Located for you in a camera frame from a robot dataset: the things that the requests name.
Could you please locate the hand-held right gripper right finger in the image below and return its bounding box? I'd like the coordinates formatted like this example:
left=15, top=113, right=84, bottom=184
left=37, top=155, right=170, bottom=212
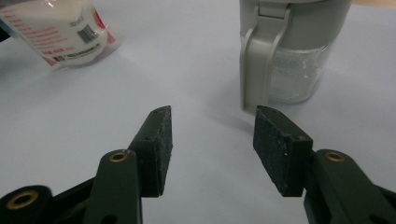
left=252, top=105, right=314, bottom=198

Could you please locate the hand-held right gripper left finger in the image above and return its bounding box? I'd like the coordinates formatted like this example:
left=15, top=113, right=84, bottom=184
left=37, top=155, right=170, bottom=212
left=128, top=105, right=174, bottom=199

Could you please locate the glass jar with grey flip lid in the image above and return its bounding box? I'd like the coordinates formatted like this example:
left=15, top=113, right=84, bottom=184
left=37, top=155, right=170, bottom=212
left=238, top=0, right=353, bottom=116

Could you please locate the white and red refill pouch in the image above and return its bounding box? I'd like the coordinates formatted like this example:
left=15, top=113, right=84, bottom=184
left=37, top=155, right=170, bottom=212
left=0, top=0, right=122, bottom=71

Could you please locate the white paper sheet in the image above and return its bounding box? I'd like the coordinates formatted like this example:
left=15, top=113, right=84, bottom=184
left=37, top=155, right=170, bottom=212
left=0, top=0, right=396, bottom=224

